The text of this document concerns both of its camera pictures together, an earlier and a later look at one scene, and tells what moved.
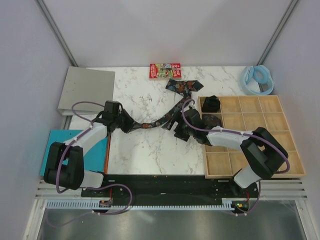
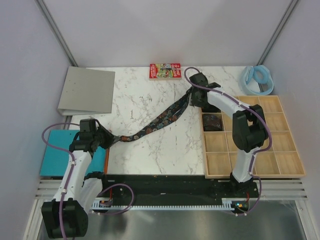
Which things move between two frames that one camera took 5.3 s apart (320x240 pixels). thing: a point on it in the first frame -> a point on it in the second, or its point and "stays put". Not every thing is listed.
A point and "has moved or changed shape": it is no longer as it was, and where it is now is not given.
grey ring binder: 86,84 stays put
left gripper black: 131,125 -> 110,137
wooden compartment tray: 246,113 stays put
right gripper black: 168,125 -> 193,101
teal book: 94,160 stays put
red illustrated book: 163,70 stays put
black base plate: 170,187 stays put
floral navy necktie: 185,87 has moved or changed shape
